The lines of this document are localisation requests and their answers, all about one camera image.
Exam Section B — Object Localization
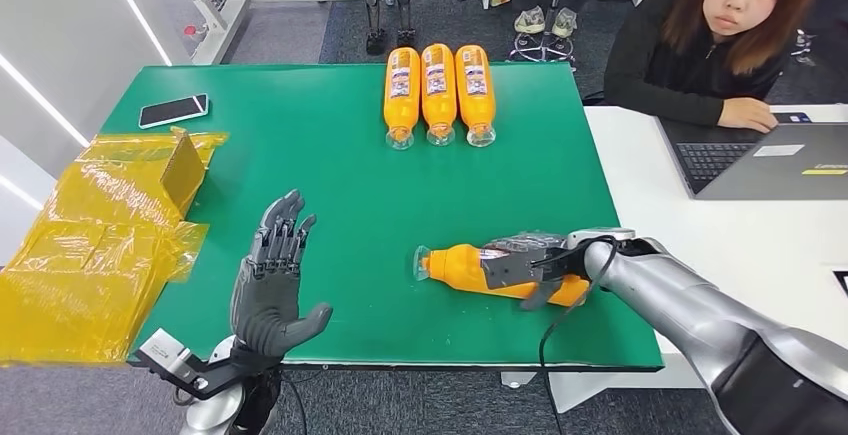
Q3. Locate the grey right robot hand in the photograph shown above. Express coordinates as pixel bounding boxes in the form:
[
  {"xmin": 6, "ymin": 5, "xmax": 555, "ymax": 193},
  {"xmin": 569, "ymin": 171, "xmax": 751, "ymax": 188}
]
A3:
[{"xmin": 480, "ymin": 231, "xmax": 591, "ymax": 312}]

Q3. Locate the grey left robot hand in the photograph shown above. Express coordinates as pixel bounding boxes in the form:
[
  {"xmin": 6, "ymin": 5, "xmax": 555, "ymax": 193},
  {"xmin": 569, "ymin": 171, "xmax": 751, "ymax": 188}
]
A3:
[{"xmin": 229, "ymin": 189, "xmax": 335, "ymax": 359}]

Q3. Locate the orange juice bottle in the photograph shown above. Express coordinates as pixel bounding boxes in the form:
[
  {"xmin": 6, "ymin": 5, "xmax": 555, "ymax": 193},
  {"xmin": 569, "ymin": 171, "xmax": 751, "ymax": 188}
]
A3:
[
  {"xmin": 421, "ymin": 42, "xmax": 458, "ymax": 147},
  {"xmin": 413, "ymin": 243, "xmax": 591, "ymax": 307},
  {"xmin": 455, "ymin": 44, "xmax": 497, "ymax": 148},
  {"xmin": 383, "ymin": 46, "xmax": 422, "ymax": 151}
]

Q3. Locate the green table mat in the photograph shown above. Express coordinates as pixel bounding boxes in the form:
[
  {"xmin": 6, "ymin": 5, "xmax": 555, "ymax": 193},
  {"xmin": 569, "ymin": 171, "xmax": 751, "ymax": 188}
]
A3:
[{"xmin": 99, "ymin": 62, "xmax": 666, "ymax": 374}]

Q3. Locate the yellow film wrapped cardboard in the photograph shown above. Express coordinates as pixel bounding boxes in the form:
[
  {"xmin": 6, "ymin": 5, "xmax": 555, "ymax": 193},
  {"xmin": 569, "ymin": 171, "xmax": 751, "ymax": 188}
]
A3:
[{"xmin": 0, "ymin": 127, "xmax": 230, "ymax": 366}]

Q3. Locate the black smartphone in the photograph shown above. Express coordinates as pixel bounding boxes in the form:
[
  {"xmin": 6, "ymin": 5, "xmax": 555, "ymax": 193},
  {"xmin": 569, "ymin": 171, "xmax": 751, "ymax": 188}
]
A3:
[{"xmin": 138, "ymin": 92, "xmax": 210, "ymax": 131}]

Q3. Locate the white desk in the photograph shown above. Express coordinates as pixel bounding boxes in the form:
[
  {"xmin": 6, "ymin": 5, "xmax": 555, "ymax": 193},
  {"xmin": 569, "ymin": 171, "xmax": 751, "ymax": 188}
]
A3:
[{"xmin": 500, "ymin": 103, "xmax": 848, "ymax": 415}]

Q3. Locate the grey sneaker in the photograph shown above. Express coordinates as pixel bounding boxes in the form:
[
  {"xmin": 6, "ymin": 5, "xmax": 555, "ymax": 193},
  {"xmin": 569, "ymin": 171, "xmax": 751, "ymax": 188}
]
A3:
[
  {"xmin": 514, "ymin": 5, "xmax": 547, "ymax": 34},
  {"xmin": 552, "ymin": 6, "xmax": 579, "ymax": 38}
]

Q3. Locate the grey laptop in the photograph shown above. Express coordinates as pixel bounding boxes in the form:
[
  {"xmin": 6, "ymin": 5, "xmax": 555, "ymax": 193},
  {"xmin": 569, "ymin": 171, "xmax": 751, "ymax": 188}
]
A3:
[{"xmin": 655, "ymin": 111, "xmax": 848, "ymax": 202}]

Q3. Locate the person's hand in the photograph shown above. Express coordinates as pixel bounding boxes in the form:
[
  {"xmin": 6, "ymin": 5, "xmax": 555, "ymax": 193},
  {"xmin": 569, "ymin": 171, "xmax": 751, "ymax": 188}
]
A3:
[{"xmin": 717, "ymin": 97, "xmax": 780, "ymax": 134}]

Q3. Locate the black robot leg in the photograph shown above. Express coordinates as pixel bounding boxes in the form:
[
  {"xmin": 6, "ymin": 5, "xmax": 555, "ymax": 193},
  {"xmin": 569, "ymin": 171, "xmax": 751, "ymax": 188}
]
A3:
[
  {"xmin": 389, "ymin": 0, "xmax": 419, "ymax": 48},
  {"xmin": 346, "ymin": 0, "xmax": 388, "ymax": 56}
]

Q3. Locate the chrome chair base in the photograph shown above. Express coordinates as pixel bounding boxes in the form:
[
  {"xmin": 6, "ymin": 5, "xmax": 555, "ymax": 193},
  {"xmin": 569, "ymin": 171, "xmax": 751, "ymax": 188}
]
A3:
[{"xmin": 788, "ymin": 27, "xmax": 819, "ymax": 67}]

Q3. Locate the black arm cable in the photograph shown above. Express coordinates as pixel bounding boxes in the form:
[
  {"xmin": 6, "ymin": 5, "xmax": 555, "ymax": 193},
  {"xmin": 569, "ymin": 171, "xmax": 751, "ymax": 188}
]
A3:
[{"xmin": 537, "ymin": 236, "xmax": 619, "ymax": 435}]

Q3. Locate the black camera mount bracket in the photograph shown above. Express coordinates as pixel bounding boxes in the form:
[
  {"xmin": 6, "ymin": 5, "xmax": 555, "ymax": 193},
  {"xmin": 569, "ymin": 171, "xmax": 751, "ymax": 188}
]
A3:
[{"xmin": 127, "ymin": 349, "xmax": 280, "ymax": 401}]

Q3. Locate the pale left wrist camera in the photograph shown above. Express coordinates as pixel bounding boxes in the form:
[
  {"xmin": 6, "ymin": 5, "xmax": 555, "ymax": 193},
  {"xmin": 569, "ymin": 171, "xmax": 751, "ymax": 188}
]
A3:
[{"xmin": 139, "ymin": 327, "xmax": 192, "ymax": 375}]

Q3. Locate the white metal stand frame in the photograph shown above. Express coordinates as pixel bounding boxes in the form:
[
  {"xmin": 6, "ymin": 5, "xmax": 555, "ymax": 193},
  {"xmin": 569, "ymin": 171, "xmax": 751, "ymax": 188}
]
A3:
[{"xmin": 158, "ymin": 0, "xmax": 372, "ymax": 66}]

